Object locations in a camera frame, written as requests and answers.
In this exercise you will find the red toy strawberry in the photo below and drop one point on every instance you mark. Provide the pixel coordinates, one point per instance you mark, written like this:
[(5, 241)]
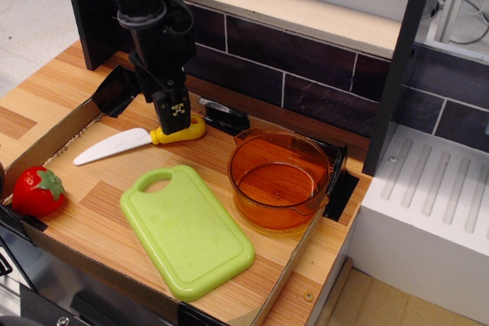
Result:
[(38, 191)]

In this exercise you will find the cardboard fence with black tape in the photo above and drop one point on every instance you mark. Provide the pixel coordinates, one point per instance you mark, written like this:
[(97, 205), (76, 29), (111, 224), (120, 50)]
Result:
[(85, 257)]

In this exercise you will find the white dish drying rack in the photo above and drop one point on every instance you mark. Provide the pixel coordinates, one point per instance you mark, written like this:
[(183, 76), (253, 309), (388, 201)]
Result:
[(423, 223)]

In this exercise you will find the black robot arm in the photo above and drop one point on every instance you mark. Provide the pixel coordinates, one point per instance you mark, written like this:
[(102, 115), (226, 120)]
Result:
[(150, 8)]

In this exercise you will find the white knife yellow handle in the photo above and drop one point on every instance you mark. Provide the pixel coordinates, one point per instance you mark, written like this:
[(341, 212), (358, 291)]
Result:
[(138, 137)]

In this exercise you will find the orange transparent plastic pot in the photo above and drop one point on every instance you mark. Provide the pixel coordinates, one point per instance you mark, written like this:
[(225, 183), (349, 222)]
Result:
[(279, 178)]

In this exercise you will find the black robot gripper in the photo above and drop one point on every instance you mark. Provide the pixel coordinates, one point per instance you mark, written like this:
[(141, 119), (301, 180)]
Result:
[(161, 47)]

